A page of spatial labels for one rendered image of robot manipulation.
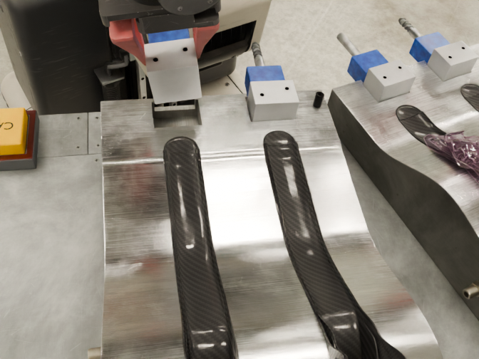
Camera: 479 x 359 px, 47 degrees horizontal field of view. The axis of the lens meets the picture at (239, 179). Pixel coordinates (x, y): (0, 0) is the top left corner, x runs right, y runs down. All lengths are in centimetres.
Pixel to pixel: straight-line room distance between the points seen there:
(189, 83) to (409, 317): 30
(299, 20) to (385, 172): 164
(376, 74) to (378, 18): 167
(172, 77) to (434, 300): 37
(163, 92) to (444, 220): 33
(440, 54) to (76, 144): 49
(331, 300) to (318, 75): 161
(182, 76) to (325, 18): 179
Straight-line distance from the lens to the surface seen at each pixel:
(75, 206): 66
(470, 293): 62
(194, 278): 51
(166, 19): 49
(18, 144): 69
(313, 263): 53
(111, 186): 57
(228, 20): 95
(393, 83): 72
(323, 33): 224
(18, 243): 65
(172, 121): 65
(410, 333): 47
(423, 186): 64
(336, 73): 208
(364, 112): 71
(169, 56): 55
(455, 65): 79
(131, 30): 51
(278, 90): 62
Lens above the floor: 134
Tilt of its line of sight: 53 degrees down
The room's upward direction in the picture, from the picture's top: 8 degrees clockwise
